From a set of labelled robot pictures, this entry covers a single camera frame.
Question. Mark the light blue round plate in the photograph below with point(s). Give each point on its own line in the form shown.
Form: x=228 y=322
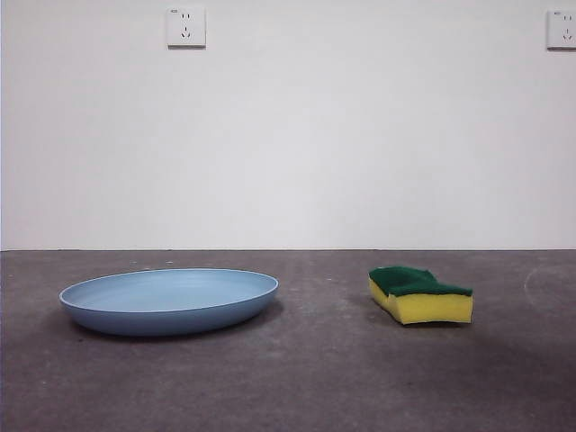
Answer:
x=171 y=315

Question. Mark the yellow sponge with green pad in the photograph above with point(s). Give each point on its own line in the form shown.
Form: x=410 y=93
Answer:
x=427 y=308

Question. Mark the white wall socket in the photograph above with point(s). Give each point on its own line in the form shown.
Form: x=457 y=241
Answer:
x=186 y=27
x=562 y=29

